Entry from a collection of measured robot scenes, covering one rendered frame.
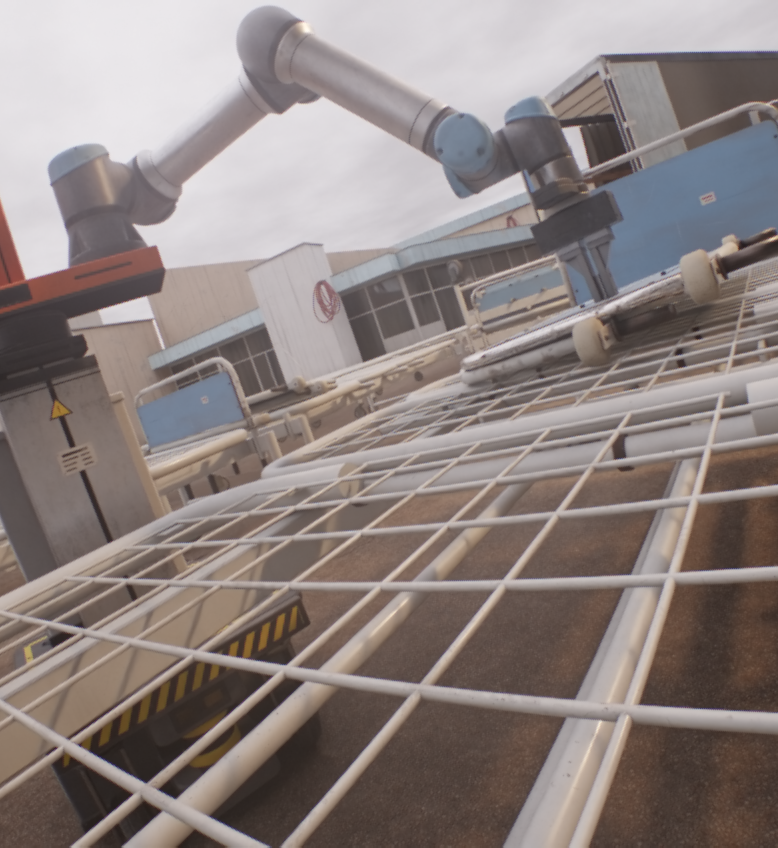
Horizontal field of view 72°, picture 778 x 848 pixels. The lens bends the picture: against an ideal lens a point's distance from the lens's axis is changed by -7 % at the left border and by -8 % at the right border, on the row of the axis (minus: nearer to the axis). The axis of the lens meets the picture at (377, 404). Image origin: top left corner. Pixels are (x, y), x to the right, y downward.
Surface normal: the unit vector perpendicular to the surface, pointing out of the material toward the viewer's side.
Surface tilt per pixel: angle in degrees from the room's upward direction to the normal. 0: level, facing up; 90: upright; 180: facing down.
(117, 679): 90
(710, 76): 90
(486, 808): 0
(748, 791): 0
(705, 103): 90
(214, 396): 90
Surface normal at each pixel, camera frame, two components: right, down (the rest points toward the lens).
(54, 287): 0.40, -0.05
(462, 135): -0.32, 0.20
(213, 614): 0.76, -0.20
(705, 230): -0.57, 0.28
